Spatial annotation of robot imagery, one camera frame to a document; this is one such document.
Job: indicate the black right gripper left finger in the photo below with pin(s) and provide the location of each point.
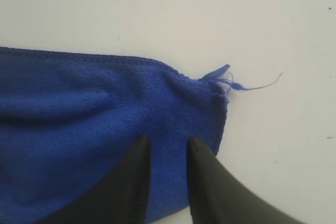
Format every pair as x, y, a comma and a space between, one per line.
120, 197

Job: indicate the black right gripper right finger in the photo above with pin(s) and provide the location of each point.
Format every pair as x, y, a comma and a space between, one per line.
283, 191

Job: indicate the blue microfiber towel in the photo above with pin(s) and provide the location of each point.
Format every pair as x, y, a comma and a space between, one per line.
67, 119

